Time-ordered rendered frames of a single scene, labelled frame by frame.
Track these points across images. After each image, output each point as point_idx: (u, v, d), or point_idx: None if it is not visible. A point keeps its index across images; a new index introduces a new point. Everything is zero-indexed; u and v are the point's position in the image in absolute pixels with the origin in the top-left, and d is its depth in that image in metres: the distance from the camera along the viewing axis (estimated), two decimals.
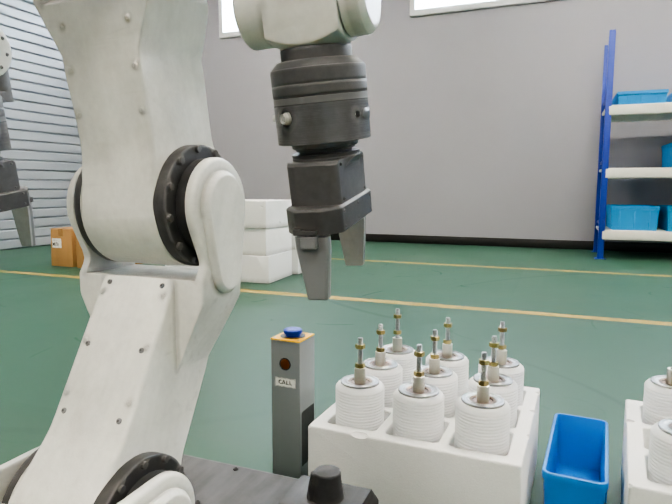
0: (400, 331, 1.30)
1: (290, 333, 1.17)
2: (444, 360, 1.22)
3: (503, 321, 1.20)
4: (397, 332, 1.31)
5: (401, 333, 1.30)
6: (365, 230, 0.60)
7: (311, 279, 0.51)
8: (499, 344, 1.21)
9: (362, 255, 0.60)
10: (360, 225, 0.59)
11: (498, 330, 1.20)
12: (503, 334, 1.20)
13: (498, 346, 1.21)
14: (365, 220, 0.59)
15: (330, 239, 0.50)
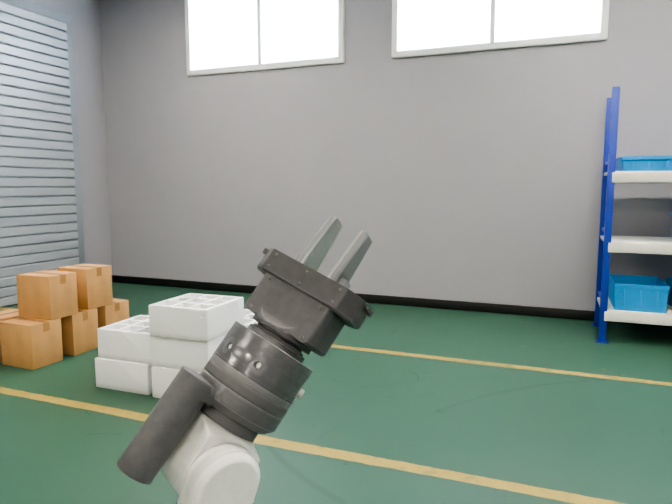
0: None
1: None
2: None
3: None
4: None
5: None
6: (310, 243, 0.55)
7: (361, 255, 0.55)
8: None
9: (330, 226, 0.56)
10: (312, 253, 0.55)
11: None
12: None
13: None
14: (305, 253, 0.55)
15: (329, 274, 0.53)
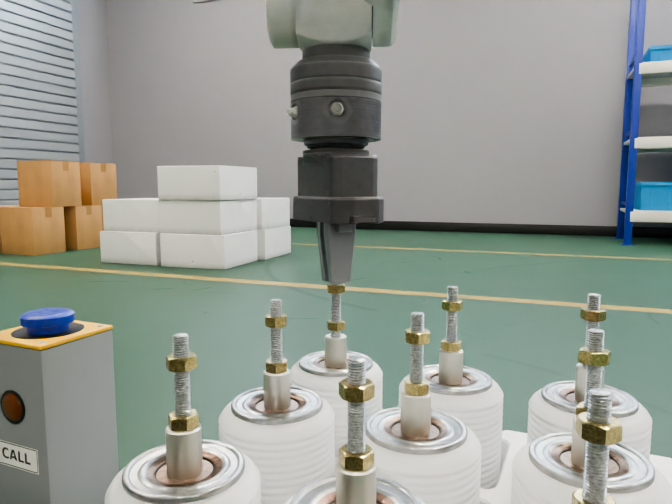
0: (333, 321, 0.57)
1: (31, 323, 0.44)
2: (443, 392, 0.49)
3: (597, 294, 0.46)
4: (330, 329, 0.56)
5: (328, 326, 0.57)
6: None
7: (339, 262, 0.54)
8: None
9: (343, 268, 0.57)
10: (344, 236, 0.56)
11: (581, 318, 0.47)
12: (596, 327, 0.46)
13: None
14: None
15: (352, 225, 0.56)
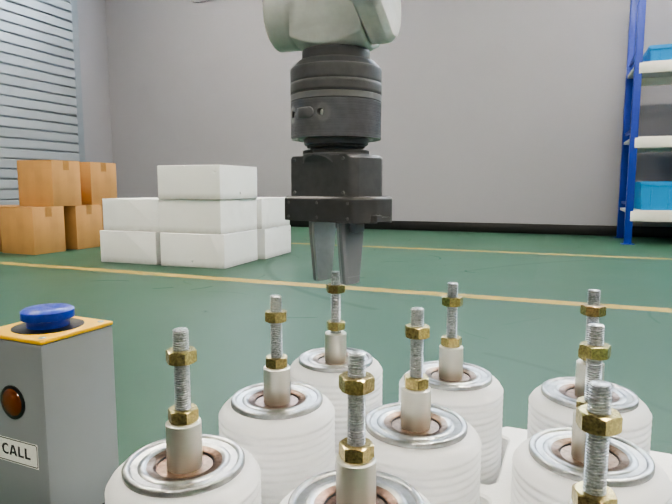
0: (339, 325, 0.56)
1: (31, 318, 0.44)
2: (443, 388, 0.49)
3: (597, 290, 0.46)
4: (340, 326, 0.57)
5: (343, 328, 0.56)
6: (342, 247, 0.53)
7: (320, 258, 0.58)
8: None
9: (340, 272, 0.54)
10: (339, 238, 0.54)
11: (581, 313, 0.47)
12: (596, 322, 0.46)
13: None
14: (339, 234, 0.53)
15: (313, 225, 0.55)
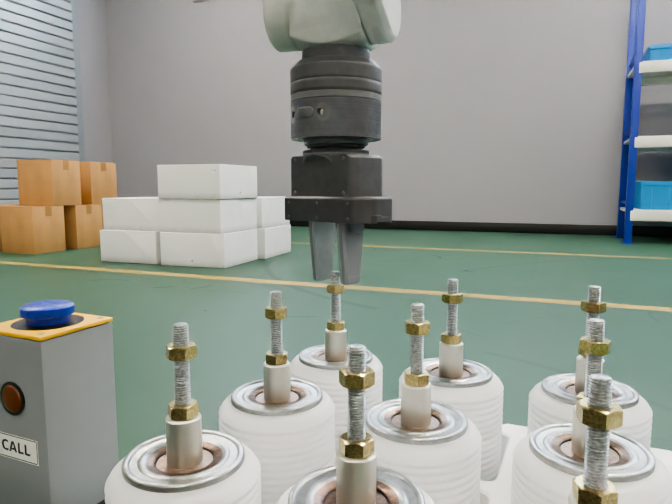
0: (336, 325, 0.56)
1: (31, 314, 0.44)
2: (444, 385, 0.49)
3: (597, 286, 0.46)
4: (342, 326, 0.57)
5: (342, 329, 0.56)
6: (342, 247, 0.53)
7: (320, 258, 0.58)
8: None
9: (340, 272, 0.54)
10: (339, 238, 0.54)
11: (581, 310, 0.47)
12: None
13: None
14: (339, 234, 0.53)
15: (313, 225, 0.55)
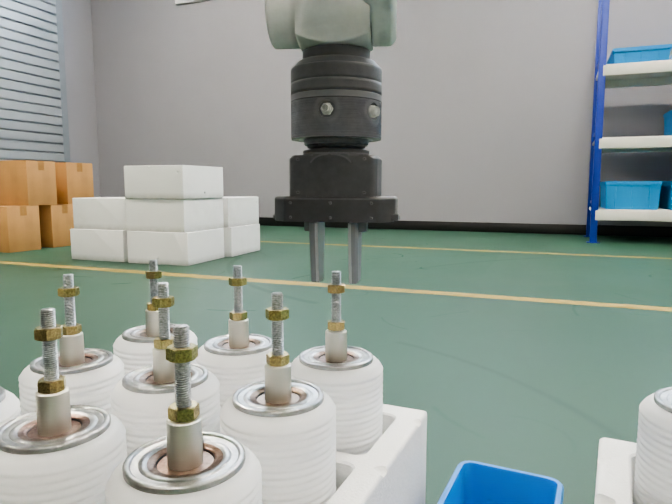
0: (149, 305, 0.65)
1: None
2: (220, 353, 0.58)
3: (336, 270, 0.56)
4: None
5: (154, 310, 0.65)
6: None
7: (359, 262, 0.55)
8: (333, 322, 0.56)
9: (323, 268, 0.57)
10: (323, 235, 0.57)
11: (337, 293, 0.55)
12: (338, 297, 0.57)
13: (332, 327, 0.56)
14: (321, 231, 0.57)
15: None
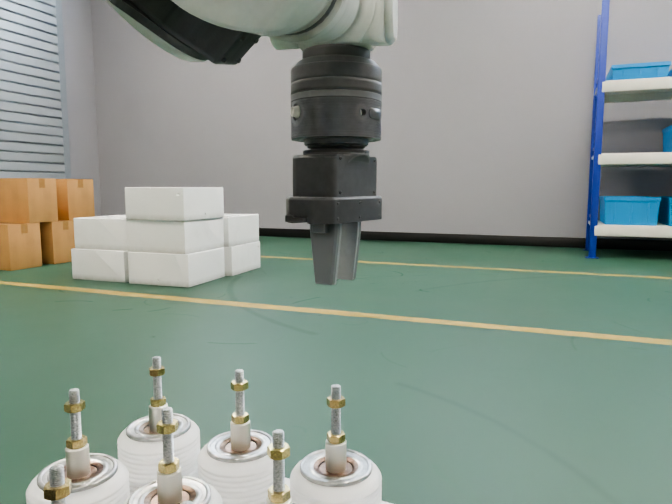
0: (152, 402, 0.67)
1: None
2: (222, 460, 0.60)
3: (335, 384, 0.58)
4: (165, 403, 0.68)
5: (158, 406, 0.67)
6: (359, 243, 0.57)
7: (319, 263, 0.54)
8: (335, 435, 0.57)
9: (352, 269, 0.57)
10: (353, 236, 0.56)
11: (340, 408, 0.57)
12: (337, 409, 0.58)
13: (335, 441, 0.57)
14: (359, 232, 0.56)
15: (340, 227, 0.53)
